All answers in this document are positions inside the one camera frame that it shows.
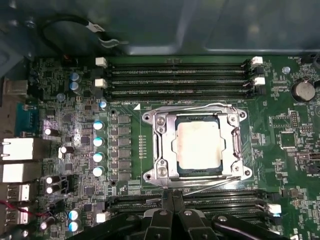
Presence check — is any metal socket cover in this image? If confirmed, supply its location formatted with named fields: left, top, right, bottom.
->
left=159, top=112, right=236, bottom=180

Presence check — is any black square chip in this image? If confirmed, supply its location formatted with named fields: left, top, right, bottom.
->
left=279, top=131, right=296, bottom=149

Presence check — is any thin red wire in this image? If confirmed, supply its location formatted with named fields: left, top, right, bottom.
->
left=0, top=199, right=55, bottom=218

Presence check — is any silver CPU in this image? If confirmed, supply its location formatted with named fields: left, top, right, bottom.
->
left=176, top=116, right=223, bottom=176

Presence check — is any CPU socket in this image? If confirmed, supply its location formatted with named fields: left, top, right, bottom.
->
left=141, top=102, right=253, bottom=188

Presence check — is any silver rear port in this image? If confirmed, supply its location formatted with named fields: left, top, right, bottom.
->
left=2, top=80, right=29, bottom=96

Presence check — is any black PC case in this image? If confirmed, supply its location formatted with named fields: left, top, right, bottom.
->
left=0, top=0, right=320, bottom=82

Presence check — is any wire locking lever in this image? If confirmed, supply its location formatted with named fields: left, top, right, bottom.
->
left=152, top=101, right=238, bottom=113
left=183, top=178, right=242, bottom=197

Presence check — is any blue serial port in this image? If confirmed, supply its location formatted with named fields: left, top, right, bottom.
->
left=14, top=102, right=40, bottom=133

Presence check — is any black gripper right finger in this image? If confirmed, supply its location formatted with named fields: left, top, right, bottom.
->
left=173, top=191, right=285, bottom=240

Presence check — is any silver coin battery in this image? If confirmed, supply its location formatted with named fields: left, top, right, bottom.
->
left=291, top=77, right=316, bottom=102

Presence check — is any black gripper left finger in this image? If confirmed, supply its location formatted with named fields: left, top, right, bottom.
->
left=98, top=191, right=174, bottom=240

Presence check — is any internal USB port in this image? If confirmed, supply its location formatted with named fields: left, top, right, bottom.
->
left=297, top=152, right=318, bottom=162

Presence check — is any black looped cable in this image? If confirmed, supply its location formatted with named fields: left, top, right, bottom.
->
left=39, top=13, right=118, bottom=51

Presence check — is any silver rear port block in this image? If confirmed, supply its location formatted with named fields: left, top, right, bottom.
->
left=0, top=137, right=35, bottom=161
left=0, top=163, right=38, bottom=184

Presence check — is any grey square choke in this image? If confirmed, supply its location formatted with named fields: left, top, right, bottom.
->
left=117, top=136, right=132, bottom=148
left=117, top=148, right=132, bottom=159
left=117, top=170, right=132, bottom=182
left=117, top=125, right=132, bottom=136
left=117, top=114, right=132, bottom=125
left=117, top=159, right=132, bottom=170

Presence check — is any silver USB port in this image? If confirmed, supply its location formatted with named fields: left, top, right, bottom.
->
left=6, top=184, right=31, bottom=202
left=6, top=206, right=30, bottom=225

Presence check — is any green motherboard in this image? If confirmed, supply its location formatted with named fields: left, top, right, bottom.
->
left=24, top=53, right=320, bottom=240

